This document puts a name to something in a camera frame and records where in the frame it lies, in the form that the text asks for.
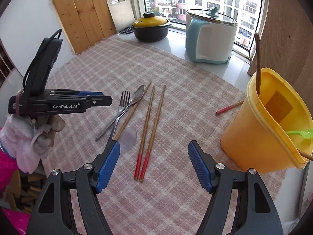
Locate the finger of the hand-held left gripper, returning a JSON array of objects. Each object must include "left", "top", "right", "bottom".
[
  {"left": 49, "top": 94, "right": 113, "bottom": 107},
  {"left": 49, "top": 90, "right": 105, "bottom": 98}
]

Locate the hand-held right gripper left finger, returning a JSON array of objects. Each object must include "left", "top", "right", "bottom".
[{"left": 28, "top": 140, "right": 121, "bottom": 235}]

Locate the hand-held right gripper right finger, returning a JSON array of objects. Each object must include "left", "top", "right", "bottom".
[{"left": 187, "top": 140, "right": 284, "bottom": 235}]

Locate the metal fork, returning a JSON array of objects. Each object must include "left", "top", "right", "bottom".
[{"left": 106, "top": 91, "right": 131, "bottom": 150}]

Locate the clear plastic spoon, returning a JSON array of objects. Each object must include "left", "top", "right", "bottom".
[{"left": 119, "top": 127, "right": 137, "bottom": 153}]

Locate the metal spoon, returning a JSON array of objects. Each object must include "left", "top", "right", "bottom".
[{"left": 95, "top": 85, "right": 145, "bottom": 141}]

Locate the yellow plastic container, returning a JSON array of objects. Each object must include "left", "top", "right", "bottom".
[{"left": 221, "top": 68, "right": 313, "bottom": 174}]

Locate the green plastic fork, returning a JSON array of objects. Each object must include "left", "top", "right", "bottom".
[{"left": 286, "top": 130, "right": 313, "bottom": 140}]

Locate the person's left hand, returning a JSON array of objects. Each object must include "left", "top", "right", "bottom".
[{"left": 31, "top": 115, "right": 66, "bottom": 153}]

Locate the pink checked table cloth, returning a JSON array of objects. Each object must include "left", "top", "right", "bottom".
[{"left": 40, "top": 37, "right": 288, "bottom": 235}]

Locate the pine plank board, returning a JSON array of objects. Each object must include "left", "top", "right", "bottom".
[{"left": 50, "top": 0, "right": 117, "bottom": 54}]

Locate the pile of wooden pieces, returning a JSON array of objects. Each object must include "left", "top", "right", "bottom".
[{"left": 10, "top": 171, "right": 46, "bottom": 212}]

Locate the white cutting board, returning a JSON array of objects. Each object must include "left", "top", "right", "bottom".
[{"left": 107, "top": 0, "right": 134, "bottom": 33}]

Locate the black pot with yellow lid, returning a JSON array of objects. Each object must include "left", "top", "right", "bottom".
[{"left": 131, "top": 12, "right": 172, "bottom": 42}]

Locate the white floral rice cooker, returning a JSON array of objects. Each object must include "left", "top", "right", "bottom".
[{"left": 298, "top": 174, "right": 312, "bottom": 226}]

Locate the white and teal electric pot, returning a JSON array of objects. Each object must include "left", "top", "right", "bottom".
[{"left": 185, "top": 7, "right": 238, "bottom": 64}]

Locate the light wooden board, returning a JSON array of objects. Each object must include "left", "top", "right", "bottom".
[{"left": 247, "top": 0, "right": 313, "bottom": 118}]

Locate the black cable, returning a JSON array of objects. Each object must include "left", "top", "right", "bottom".
[{"left": 23, "top": 29, "right": 63, "bottom": 89}]

